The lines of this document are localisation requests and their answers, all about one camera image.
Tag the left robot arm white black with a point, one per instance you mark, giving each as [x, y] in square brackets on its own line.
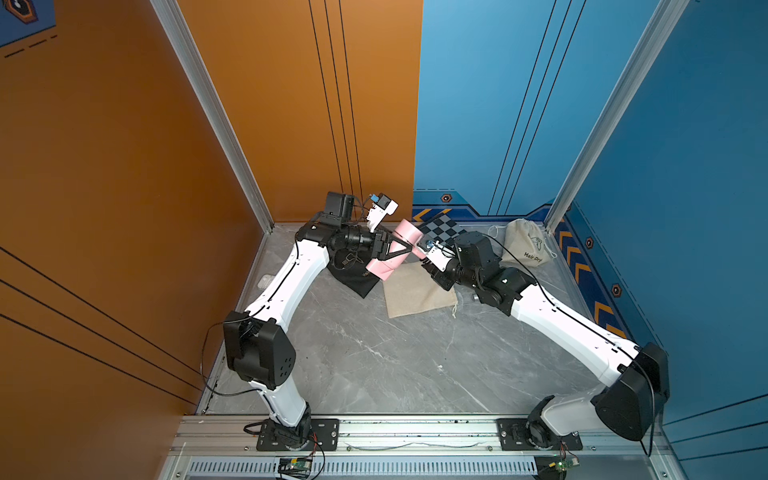
[257, 347]

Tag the green circuit board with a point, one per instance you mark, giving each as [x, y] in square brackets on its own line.
[563, 466]
[294, 468]

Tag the black white chessboard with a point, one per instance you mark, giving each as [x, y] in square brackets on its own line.
[441, 229]

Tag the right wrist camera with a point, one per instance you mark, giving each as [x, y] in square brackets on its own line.
[435, 253]

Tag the pink hair dryer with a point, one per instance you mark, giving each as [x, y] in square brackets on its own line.
[405, 238]

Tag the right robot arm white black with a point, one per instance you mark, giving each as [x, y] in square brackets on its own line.
[633, 380]

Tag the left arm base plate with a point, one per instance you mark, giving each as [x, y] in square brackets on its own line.
[274, 437]

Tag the beige drawstring bag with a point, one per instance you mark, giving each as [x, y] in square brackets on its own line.
[410, 290]
[522, 243]

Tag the aluminium front rail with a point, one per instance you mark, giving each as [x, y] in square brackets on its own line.
[433, 434]

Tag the green circuit board right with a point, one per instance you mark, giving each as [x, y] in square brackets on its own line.
[563, 466]

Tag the green circuit board left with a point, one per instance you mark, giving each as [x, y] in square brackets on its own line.
[294, 468]

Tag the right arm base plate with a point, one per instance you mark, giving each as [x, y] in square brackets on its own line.
[519, 434]

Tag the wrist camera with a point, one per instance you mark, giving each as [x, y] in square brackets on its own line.
[381, 207]
[435, 253]

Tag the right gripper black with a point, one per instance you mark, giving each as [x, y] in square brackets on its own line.
[437, 275]

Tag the white earbuds case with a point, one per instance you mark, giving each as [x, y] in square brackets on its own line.
[265, 281]

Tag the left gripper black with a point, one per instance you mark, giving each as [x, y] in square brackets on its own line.
[384, 247]

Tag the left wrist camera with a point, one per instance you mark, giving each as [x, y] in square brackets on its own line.
[381, 207]

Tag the black cloth bag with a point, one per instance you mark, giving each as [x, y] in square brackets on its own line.
[355, 276]

